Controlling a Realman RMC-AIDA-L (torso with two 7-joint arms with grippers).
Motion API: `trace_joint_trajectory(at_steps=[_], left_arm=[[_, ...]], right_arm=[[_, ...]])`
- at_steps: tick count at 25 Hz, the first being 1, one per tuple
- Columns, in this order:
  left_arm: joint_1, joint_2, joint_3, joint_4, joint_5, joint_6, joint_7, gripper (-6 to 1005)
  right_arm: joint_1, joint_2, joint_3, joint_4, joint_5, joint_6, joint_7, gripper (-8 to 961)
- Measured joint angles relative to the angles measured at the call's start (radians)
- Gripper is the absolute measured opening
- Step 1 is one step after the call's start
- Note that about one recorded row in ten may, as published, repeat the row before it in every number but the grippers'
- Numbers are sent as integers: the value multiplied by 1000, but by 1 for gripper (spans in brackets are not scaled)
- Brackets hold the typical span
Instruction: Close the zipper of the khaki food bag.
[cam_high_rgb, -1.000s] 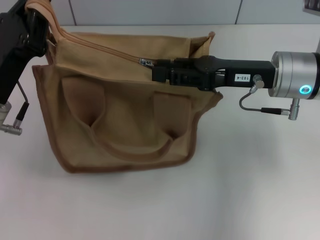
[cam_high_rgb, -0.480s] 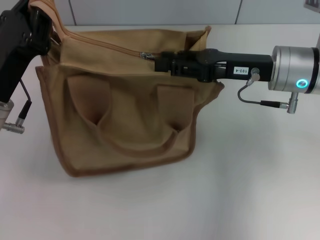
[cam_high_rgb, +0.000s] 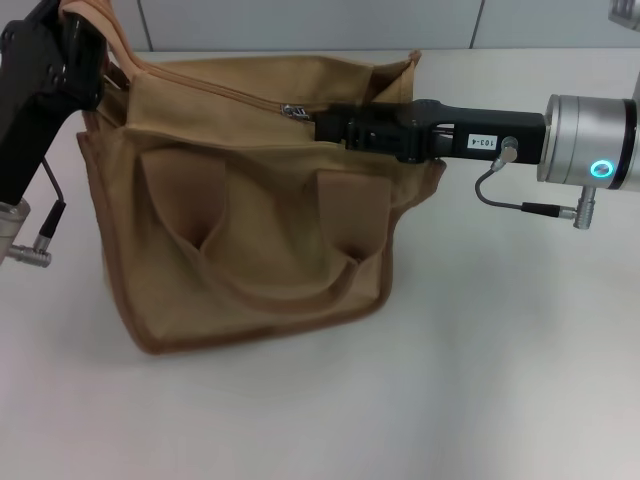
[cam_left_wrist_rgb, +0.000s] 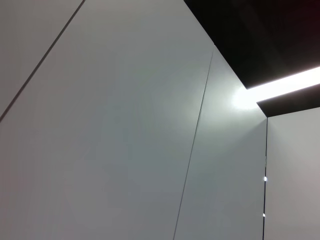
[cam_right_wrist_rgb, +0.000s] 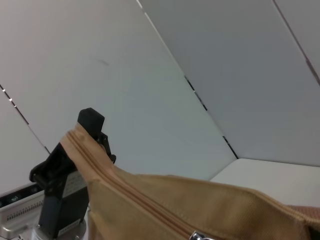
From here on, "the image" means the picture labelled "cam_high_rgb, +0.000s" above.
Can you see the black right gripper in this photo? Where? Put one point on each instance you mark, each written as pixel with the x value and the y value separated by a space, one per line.
pixel 500 127

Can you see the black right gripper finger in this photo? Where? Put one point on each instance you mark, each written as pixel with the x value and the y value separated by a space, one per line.
pixel 332 127

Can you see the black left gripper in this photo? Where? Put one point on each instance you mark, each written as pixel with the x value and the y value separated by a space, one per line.
pixel 30 90

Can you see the silver metal zipper pull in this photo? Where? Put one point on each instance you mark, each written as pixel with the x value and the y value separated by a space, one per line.
pixel 297 111

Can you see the khaki canvas food bag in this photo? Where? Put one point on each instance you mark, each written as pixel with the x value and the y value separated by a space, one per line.
pixel 250 250

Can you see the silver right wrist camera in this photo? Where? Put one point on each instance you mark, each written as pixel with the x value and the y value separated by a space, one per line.
pixel 625 10

